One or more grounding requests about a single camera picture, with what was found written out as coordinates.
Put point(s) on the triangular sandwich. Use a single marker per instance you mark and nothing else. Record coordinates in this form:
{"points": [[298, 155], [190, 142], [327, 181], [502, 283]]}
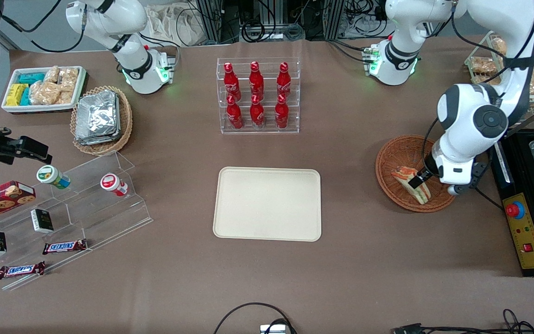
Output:
{"points": [[403, 178]]}

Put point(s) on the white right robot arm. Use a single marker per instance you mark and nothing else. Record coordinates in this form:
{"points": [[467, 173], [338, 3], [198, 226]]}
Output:
{"points": [[132, 55]]}

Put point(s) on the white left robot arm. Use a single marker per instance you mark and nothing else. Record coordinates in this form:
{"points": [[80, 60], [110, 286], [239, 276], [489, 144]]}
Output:
{"points": [[473, 116]]}

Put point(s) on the empty-bottomed round wicker basket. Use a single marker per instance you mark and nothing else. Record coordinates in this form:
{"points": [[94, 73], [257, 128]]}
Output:
{"points": [[397, 153]]}

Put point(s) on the oval wicker basket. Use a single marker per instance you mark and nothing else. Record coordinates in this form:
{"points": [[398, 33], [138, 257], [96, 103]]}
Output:
{"points": [[125, 116]]}

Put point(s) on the beige rectangular tray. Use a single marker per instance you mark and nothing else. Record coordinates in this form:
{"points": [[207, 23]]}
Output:
{"points": [[267, 204]]}

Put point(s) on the green lid yogurt cup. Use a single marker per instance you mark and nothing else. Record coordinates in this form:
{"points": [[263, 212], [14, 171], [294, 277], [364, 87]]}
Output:
{"points": [[50, 175]]}

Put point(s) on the white rectangular snack bin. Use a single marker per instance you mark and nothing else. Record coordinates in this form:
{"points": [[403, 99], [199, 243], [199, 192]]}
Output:
{"points": [[40, 108]]}

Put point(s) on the red cookie box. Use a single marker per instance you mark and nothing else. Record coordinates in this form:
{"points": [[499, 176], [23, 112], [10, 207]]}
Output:
{"points": [[3, 199]]}

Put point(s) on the teal snack pack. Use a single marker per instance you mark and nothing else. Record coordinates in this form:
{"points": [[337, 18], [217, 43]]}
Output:
{"points": [[26, 96], [31, 78]]}

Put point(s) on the clear bag of crackers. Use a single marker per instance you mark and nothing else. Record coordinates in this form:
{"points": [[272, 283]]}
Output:
{"points": [[43, 93], [69, 79], [52, 74], [65, 97]]}

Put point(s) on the yellow snack pack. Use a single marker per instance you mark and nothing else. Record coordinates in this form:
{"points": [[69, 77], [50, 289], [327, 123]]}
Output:
{"points": [[15, 94]]}

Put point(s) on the silver foil pack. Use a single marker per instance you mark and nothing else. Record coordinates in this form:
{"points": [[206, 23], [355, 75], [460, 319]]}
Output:
{"points": [[96, 113], [109, 139]]}

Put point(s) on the red emergency stop button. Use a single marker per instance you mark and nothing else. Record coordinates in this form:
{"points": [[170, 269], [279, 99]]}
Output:
{"points": [[515, 210]]}

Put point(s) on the red lid yogurt cup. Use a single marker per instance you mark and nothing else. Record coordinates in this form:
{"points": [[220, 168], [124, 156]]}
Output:
{"points": [[111, 183]]}

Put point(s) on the black appliance with yellow panel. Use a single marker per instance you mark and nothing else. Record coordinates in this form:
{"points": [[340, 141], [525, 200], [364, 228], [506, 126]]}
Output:
{"points": [[526, 232]]}

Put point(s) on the brown Snickers bar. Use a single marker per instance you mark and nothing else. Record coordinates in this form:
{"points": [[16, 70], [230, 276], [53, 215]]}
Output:
{"points": [[64, 246], [21, 270]]}

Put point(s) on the clear acrylic stepped display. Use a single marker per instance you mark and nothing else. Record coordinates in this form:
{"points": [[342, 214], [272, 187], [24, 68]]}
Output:
{"points": [[109, 218]]}

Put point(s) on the red cola bottle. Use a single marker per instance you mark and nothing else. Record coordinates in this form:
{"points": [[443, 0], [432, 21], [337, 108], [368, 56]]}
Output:
{"points": [[284, 80], [231, 81], [282, 115], [256, 80], [257, 115], [234, 116]]}

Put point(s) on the clear acrylic bottle rack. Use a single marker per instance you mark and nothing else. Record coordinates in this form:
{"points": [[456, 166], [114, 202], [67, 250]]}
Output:
{"points": [[267, 130]]}

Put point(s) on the beige cloth bag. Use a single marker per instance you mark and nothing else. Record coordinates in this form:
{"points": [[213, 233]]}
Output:
{"points": [[174, 25]]}

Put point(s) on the grey connector box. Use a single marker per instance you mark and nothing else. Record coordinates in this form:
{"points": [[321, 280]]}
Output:
{"points": [[274, 329]]}

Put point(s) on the aluminium frame post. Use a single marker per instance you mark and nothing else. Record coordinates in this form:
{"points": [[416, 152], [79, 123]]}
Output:
{"points": [[334, 18], [218, 21]]}

